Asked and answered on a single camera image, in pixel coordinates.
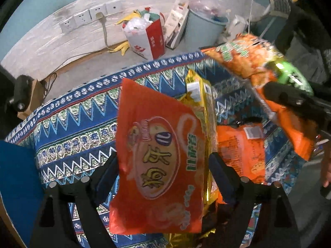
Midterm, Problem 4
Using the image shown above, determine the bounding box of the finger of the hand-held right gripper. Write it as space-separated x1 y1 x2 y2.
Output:
262 81 321 124

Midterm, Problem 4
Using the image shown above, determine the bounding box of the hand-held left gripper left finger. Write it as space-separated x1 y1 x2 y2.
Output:
29 151 119 248

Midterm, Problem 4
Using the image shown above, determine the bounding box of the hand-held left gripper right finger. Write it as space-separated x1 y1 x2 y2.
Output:
208 152 302 248

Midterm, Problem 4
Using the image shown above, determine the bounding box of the orange snack bag green logo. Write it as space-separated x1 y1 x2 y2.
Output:
202 32 318 162

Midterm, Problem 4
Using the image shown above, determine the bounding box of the red-orange snack bag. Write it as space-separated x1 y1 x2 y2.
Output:
109 77 207 235

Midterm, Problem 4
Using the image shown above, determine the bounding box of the gold biscuit packet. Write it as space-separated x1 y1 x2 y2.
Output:
163 68 220 248

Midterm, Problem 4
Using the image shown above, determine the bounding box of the person's right forearm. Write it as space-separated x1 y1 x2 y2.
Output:
321 157 331 189

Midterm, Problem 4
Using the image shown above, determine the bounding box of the dark cloth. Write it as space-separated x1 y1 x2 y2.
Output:
274 5 331 83

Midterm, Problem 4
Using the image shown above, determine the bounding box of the orange snack bag white label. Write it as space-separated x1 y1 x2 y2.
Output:
216 117 267 184

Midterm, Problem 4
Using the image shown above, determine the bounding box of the blue patterned tablecloth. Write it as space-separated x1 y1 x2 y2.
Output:
5 50 321 248

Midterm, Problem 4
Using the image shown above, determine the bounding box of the white plastic jug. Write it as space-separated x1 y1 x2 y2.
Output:
224 15 250 42

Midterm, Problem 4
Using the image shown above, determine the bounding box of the light blue waste bin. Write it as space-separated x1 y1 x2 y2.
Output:
185 6 228 50

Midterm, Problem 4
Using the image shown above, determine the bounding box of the brown cardboard piece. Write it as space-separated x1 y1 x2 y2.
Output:
18 79 47 119

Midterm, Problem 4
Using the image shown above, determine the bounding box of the clear plastic bin liner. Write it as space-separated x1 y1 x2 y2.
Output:
189 0 229 22

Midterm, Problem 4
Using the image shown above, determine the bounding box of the black round knob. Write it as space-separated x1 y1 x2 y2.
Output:
10 75 34 111

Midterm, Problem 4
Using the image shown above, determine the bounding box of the yellow banana peel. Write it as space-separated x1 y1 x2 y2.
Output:
115 10 140 25
109 41 130 56

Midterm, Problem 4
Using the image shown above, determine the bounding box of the white cardboard carton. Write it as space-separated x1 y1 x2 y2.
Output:
164 0 190 49

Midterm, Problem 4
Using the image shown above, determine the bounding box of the red and white shopping bag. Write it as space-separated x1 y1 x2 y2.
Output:
123 12 166 60

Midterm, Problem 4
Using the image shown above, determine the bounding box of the green red wrapper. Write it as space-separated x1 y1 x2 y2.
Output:
140 8 161 21

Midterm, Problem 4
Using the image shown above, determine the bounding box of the clear plastic bag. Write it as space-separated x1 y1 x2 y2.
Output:
125 17 150 35

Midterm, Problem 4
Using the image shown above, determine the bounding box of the white metal tube frame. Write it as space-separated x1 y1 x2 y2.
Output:
259 0 278 38

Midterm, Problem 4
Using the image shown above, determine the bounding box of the white hanging cord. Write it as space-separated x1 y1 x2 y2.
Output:
248 0 258 34

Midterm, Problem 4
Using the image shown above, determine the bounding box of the black floor cable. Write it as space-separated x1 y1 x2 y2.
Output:
39 72 57 99

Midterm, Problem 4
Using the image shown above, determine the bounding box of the beige plug with cable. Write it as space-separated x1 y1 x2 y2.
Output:
95 12 122 52

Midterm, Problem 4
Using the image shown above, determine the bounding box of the white wall socket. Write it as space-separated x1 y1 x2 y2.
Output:
106 0 122 13
89 6 106 20
59 20 77 33
74 10 91 26

